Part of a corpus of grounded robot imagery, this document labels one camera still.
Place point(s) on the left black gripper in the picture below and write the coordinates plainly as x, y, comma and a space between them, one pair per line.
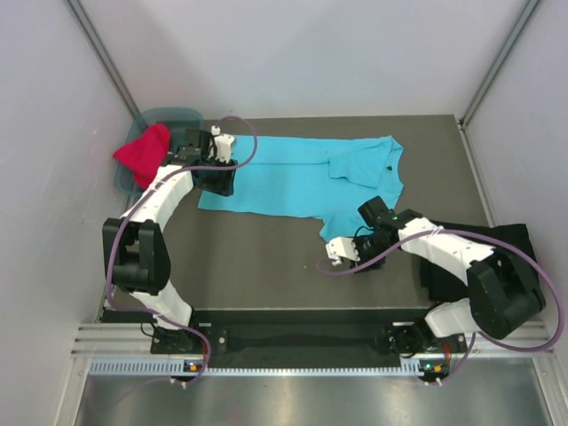
224, 185

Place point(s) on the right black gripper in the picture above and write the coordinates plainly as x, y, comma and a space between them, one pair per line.
363, 259

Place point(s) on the cyan t shirt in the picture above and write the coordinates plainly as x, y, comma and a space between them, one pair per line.
326, 179

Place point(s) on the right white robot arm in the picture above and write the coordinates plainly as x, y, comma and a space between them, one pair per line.
502, 289

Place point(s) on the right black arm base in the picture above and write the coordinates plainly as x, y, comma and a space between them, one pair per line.
408, 339

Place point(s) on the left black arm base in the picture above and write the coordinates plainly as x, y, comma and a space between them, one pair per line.
178, 341

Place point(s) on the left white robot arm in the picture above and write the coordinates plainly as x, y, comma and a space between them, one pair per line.
137, 260

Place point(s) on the teal plastic basket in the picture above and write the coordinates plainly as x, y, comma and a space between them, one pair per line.
175, 119

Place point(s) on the red t shirt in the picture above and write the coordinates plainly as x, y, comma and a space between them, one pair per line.
143, 156

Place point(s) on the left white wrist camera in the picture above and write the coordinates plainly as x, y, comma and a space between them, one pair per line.
221, 145

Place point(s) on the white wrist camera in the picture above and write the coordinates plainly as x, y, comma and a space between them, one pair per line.
340, 249
221, 145

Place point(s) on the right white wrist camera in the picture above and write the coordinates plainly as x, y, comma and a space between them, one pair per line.
340, 249

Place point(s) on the aluminium front rail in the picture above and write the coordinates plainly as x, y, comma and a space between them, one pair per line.
117, 340

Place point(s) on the grey slotted cable duct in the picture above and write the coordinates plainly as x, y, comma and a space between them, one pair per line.
187, 368

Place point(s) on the left aluminium corner post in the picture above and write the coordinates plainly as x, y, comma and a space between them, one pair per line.
96, 42

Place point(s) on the aluminium corner post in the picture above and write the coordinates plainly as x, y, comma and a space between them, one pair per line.
521, 23
96, 42

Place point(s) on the right aluminium corner post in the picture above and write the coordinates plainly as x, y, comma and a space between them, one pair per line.
521, 23

